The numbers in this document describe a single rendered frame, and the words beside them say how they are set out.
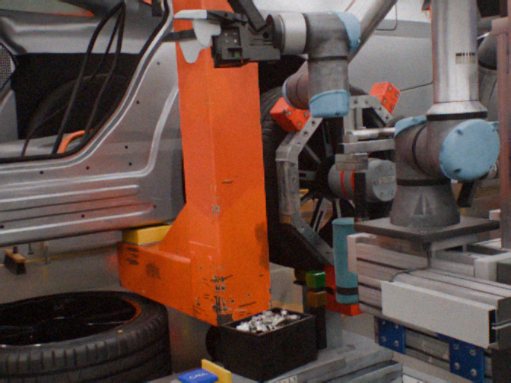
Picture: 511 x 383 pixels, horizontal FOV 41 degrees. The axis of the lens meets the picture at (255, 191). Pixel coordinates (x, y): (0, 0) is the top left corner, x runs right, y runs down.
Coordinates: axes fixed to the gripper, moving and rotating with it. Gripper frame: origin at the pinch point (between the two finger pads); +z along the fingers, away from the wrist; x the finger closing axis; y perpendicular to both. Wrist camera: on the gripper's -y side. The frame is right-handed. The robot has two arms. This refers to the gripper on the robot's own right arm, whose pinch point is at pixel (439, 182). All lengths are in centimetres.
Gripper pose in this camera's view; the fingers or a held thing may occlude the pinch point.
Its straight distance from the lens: 223.7
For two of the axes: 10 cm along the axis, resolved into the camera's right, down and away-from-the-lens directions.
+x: 5.7, 0.5, -8.2
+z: -8.2, 1.1, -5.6
